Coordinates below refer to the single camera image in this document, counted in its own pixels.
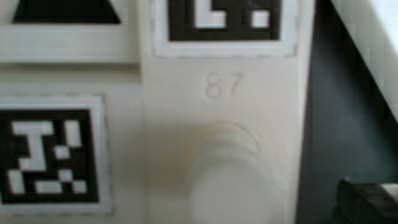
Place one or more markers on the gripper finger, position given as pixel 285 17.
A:
pixel 367 203

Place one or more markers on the white chair seat part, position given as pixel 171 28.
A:
pixel 228 183

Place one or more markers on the white chair back frame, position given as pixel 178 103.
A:
pixel 125 72

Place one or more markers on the white right fence rail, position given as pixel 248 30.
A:
pixel 370 20

